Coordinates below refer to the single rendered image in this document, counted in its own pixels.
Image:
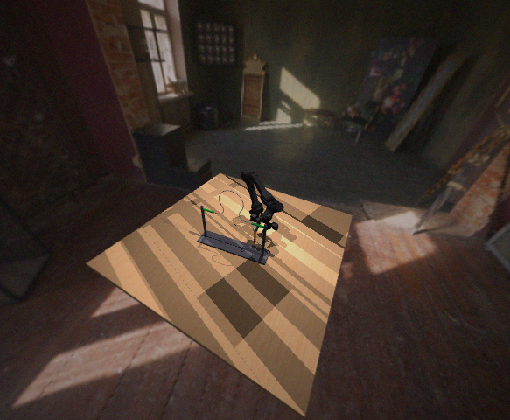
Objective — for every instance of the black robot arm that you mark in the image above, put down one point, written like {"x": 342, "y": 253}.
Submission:
{"x": 274, "y": 206}

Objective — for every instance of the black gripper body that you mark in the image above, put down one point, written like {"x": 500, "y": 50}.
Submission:
{"x": 273, "y": 224}

